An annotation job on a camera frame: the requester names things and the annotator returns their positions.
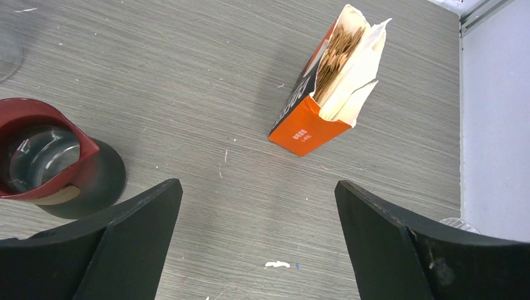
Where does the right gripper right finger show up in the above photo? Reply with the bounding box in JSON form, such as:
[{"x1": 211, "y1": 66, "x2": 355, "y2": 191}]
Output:
[{"x1": 334, "y1": 181, "x2": 529, "y2": 299}]

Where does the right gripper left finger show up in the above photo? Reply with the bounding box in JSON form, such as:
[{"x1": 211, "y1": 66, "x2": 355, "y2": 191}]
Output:
[{"x1": 1, "y1": 179, "x2": 183, "y2": 299}]

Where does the clear glass dripper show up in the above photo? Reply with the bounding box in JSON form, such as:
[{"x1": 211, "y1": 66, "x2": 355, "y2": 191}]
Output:
[{"x1": 440, "y1": 217, "x2": 480, "y2": 234}]

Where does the red and black carafe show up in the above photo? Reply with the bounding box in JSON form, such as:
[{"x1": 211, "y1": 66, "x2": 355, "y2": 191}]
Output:
[{"x1": 1, "y1": 97, "x2": 126, "y2": 219}]

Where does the orange coffee filter box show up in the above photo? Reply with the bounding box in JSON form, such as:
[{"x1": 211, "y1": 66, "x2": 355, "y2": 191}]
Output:
[{"x1": 269, "y1": 19, "x2": 354, "y2": 157}]

